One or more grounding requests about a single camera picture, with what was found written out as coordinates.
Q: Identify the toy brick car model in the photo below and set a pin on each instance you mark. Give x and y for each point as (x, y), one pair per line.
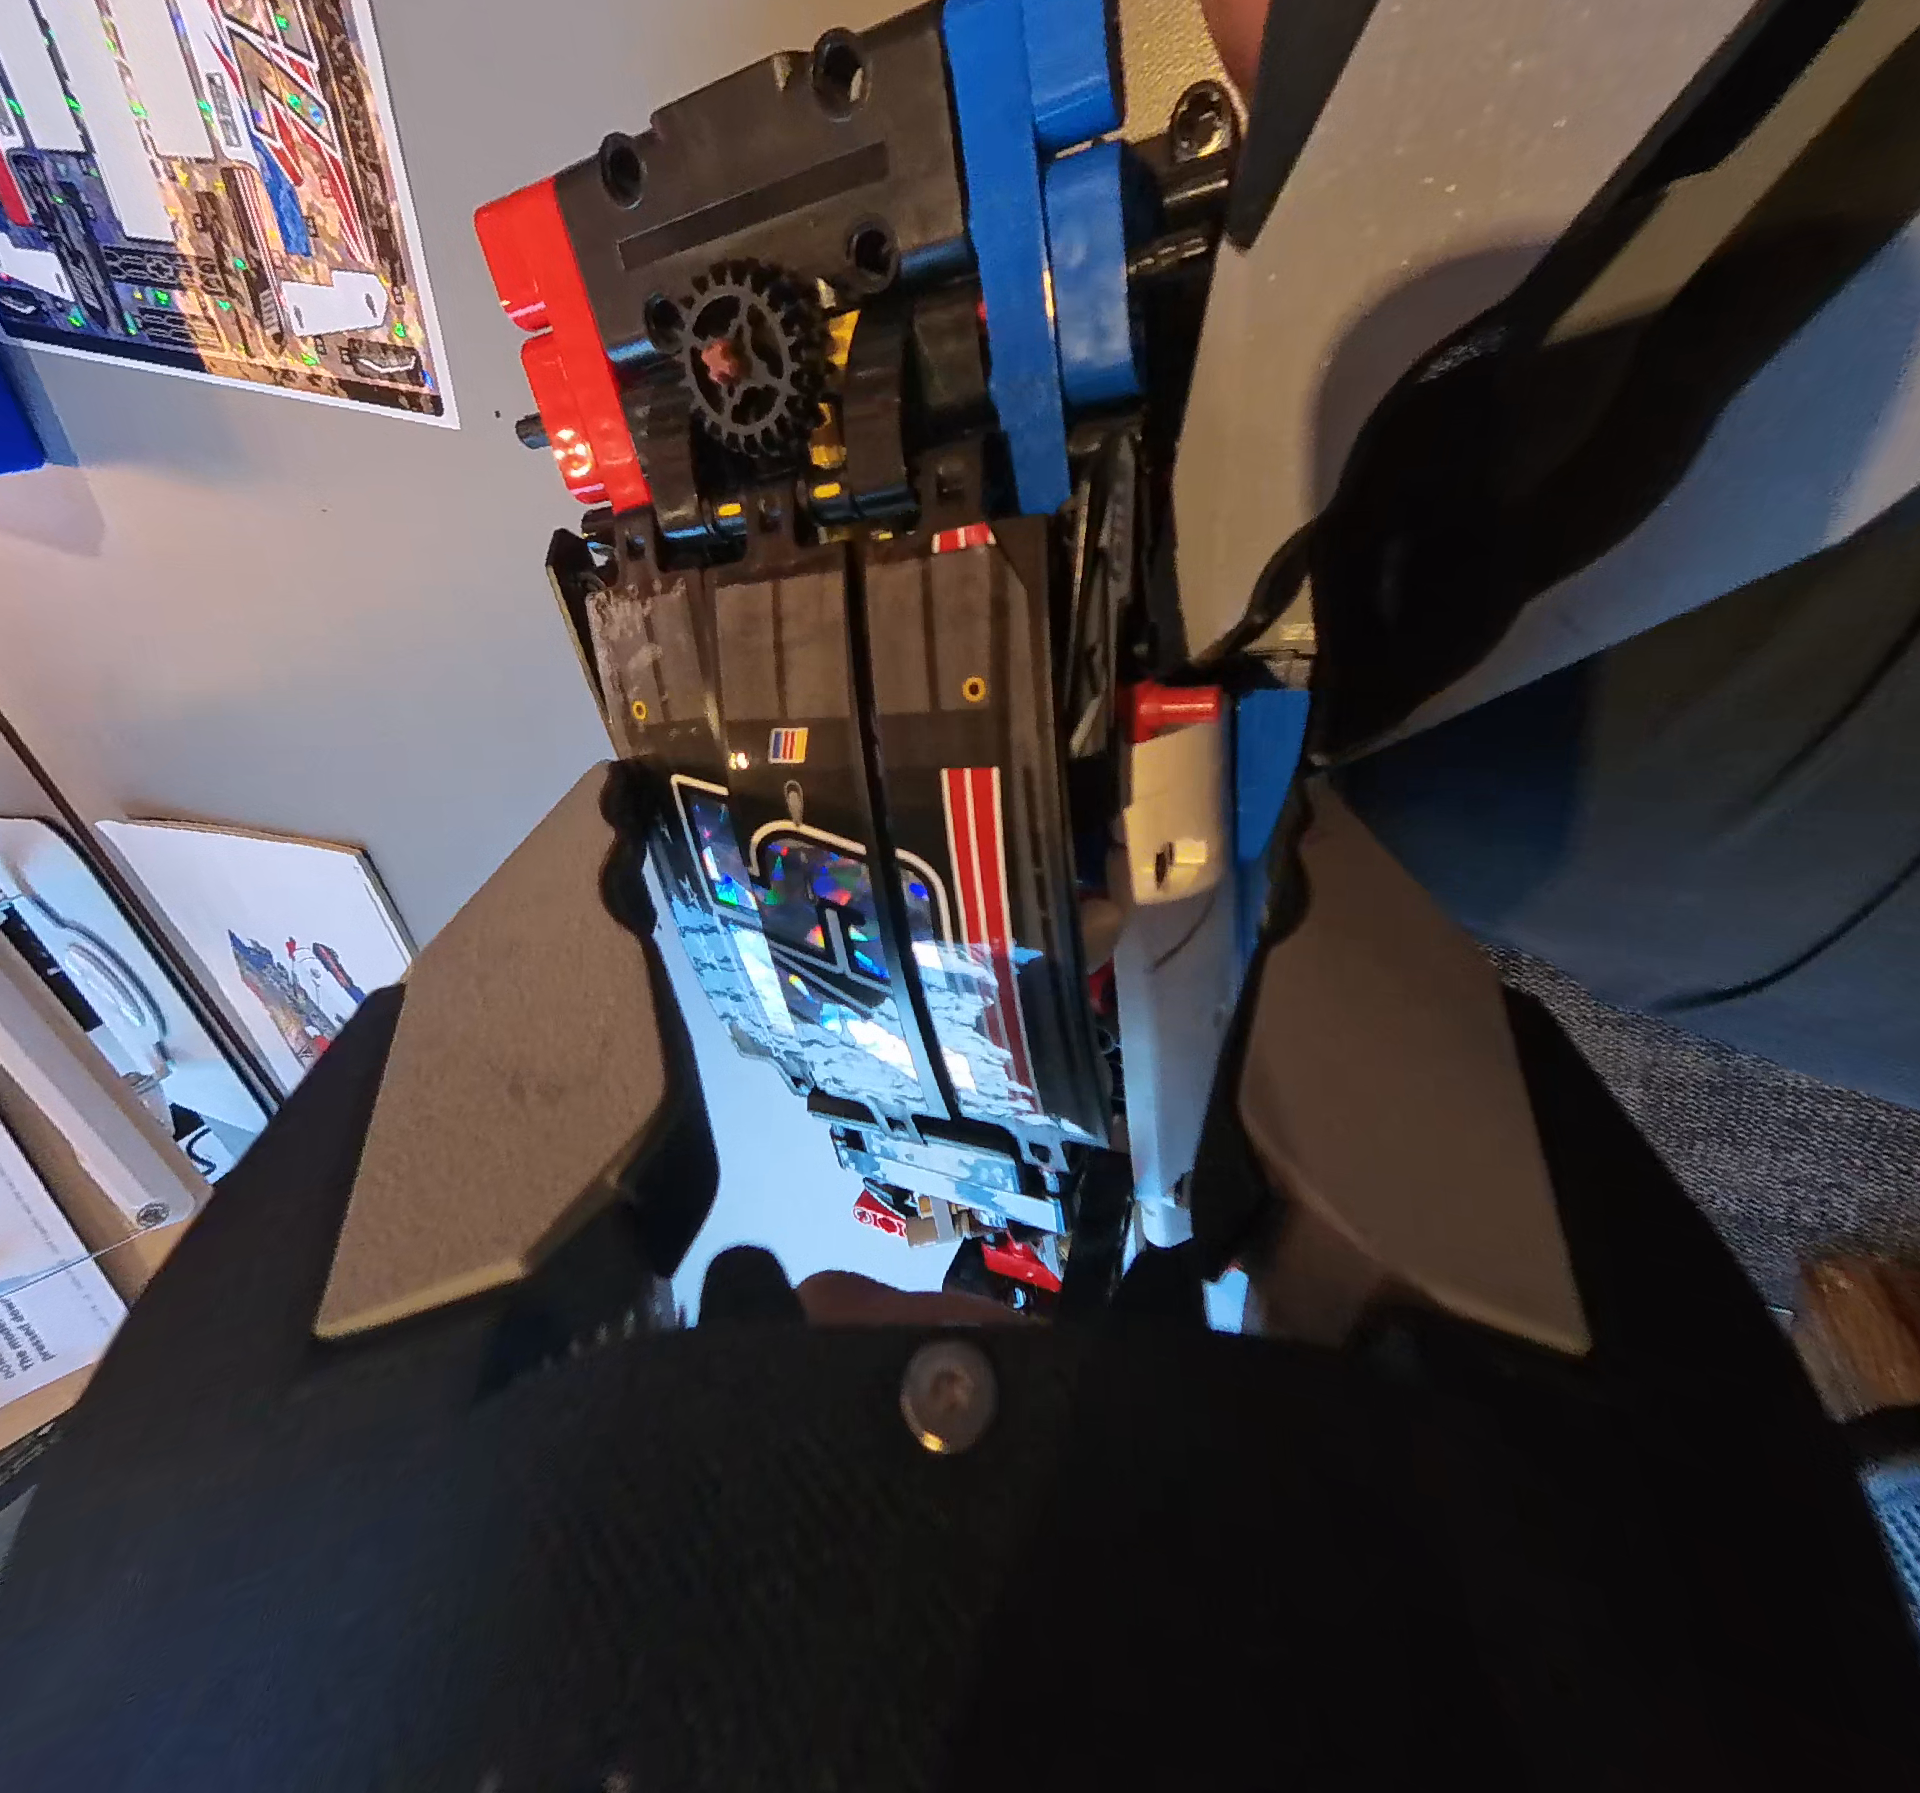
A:
(837, 323)

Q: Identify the person's grey pants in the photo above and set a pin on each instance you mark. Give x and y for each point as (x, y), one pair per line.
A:
(1655, 831)

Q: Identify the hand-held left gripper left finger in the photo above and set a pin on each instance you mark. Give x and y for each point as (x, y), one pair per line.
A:
(512, 1075)

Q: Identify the shiny sticker sheet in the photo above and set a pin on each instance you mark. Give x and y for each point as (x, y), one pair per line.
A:
(154, 99)

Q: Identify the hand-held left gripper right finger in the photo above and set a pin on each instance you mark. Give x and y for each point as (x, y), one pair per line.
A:
(1396, 1103)

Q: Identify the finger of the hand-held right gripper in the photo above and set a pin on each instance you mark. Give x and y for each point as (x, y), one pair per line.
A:
(1738, 425)
(1500, 67)

